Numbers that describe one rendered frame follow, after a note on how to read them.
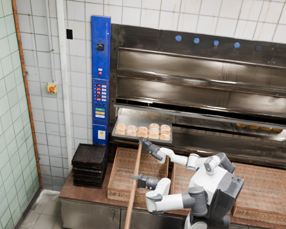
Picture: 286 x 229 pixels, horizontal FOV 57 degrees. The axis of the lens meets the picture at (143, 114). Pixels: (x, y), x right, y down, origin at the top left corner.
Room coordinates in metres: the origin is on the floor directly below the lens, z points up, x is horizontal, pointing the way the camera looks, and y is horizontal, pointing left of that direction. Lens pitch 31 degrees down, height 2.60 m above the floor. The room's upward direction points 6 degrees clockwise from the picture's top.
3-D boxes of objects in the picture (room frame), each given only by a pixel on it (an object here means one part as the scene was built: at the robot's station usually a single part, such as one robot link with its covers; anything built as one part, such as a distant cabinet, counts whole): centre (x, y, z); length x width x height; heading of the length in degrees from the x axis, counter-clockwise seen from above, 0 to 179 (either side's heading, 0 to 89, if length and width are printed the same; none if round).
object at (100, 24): (3.19, 0.37, 1.07); 1.93 x 0.16 x 2.15; 177
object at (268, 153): (2.20, -0.63, 1.02); 1.79 x 0.11 x 0.19; 87
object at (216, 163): (1.35, -0.49, 1.47); 0.10 x 0.07 x 0.09; 148
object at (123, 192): (1.97, -0.03, 0.72); 0.56 x 0.49 x 0.28; 87
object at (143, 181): (1.41, -0.07, 1.18); 0.12 x 0.10 x 0.13; 79
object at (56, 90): (2.25, 0.87, 1.46); 0.10 x 0.07 x 0.10; 87
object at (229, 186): (1.31, -0.54, 1.27); 0.34 x 0.30 x 0.36; 148
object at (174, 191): (1.93, -0.64, 0.72); 0.56 x 0.49 x 0.28; 86
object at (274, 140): (2.23, -0.63, 1.16); 1.80 x 0.06 x 0.04; 87
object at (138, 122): (2.13, -0.02, 1.19); 0.55 x 0.36 x 0.03; 88
